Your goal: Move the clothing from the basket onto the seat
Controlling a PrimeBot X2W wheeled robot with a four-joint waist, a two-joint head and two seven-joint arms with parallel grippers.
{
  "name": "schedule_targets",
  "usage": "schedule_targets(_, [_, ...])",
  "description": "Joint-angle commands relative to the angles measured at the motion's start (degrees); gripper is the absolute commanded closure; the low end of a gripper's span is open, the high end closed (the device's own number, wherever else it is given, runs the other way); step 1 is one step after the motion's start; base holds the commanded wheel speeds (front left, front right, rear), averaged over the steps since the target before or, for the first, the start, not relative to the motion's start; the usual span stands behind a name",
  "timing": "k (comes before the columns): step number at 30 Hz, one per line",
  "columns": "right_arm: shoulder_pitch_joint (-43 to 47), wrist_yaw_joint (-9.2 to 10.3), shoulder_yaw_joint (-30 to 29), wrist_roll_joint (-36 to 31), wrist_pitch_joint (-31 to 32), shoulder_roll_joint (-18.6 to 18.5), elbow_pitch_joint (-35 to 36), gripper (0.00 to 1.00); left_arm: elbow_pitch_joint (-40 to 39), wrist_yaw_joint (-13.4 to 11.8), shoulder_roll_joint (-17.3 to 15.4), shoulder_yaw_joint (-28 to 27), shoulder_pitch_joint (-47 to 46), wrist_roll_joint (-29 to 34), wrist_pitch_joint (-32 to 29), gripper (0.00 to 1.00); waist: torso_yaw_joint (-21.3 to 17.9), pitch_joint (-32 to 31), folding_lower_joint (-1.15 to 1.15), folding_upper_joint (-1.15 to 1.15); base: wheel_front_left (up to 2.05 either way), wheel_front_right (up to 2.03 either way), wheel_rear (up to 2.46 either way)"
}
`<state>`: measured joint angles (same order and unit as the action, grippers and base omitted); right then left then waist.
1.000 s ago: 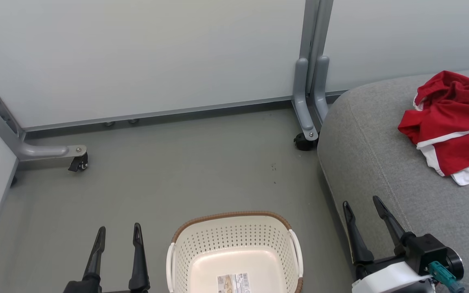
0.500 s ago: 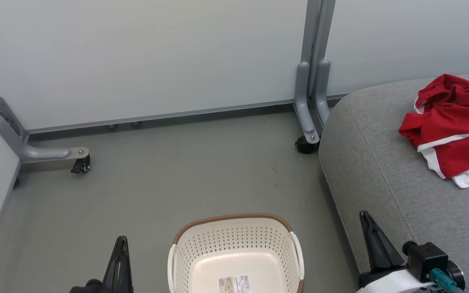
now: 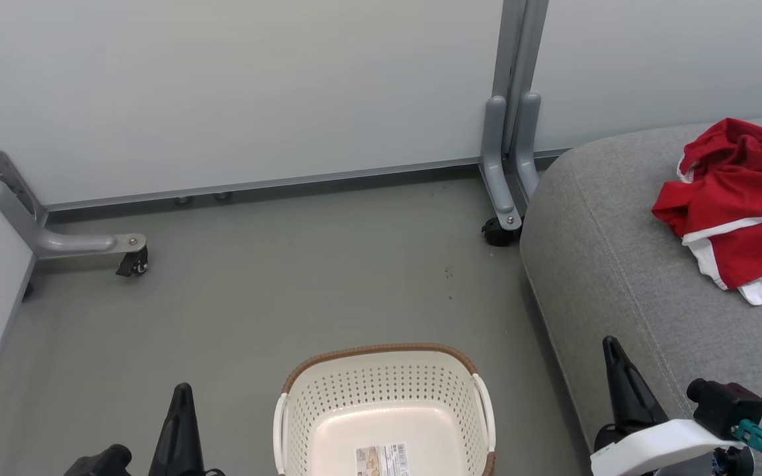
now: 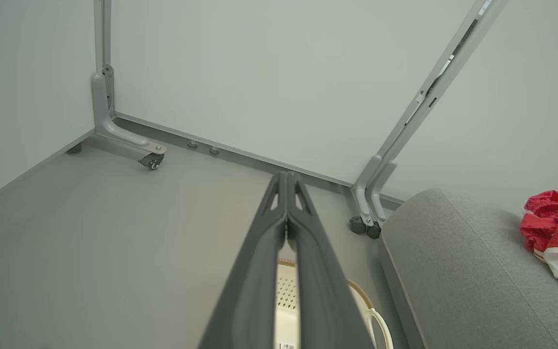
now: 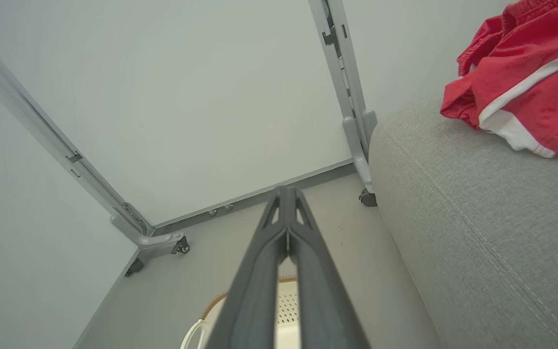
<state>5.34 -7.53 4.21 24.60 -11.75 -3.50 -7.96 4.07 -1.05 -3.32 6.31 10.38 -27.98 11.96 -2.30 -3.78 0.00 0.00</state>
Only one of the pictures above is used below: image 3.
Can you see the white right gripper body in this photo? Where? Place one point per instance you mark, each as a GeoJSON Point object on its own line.
{"type": "Point", "coordinates": [659, 449]}

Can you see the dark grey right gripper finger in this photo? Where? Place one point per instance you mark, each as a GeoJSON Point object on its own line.
{"type": "Point", "coordinates": [632, 396]}

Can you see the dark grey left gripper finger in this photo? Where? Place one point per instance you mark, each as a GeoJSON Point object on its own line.
{"type": "Point", "coordinates": [179, 443]}

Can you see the red clothing with white stripes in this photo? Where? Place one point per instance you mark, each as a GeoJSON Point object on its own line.
{"type": "Point", "coordinates": [738, 198]}

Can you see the printed paper basket label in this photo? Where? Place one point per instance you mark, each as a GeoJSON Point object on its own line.
{"type": "Point", "coordinates": [383, 461]}

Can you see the cream perforated plastic laundry basket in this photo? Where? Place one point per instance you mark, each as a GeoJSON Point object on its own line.
{"type": "Point", "coordinates": [387, 403]}

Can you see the grey fabric sofa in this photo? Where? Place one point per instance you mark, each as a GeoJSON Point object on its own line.
{"type": "Point", "coordinates": [619, 264]}

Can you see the black caster wheel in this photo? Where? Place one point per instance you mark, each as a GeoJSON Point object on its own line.
{"type": "Point", "coordinates": [500, 233]}
{"type": "Point", "coordinates": [133, 262]}

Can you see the grey metal partition stand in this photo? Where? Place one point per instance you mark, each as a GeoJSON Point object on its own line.
{"type": "Point", "coordinates": [57, 241]}
{"type": "Point", "coordinates": [495, 165]}

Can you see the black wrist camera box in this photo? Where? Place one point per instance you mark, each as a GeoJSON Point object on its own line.
{"type": "Point", "coordinates": [100, 461]}
{"type": "Point", "coordinates": [728, 406]}

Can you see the grey panel bottom rail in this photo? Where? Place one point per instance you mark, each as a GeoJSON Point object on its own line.
{"type": "Point", "coordinates": [262, 186]}

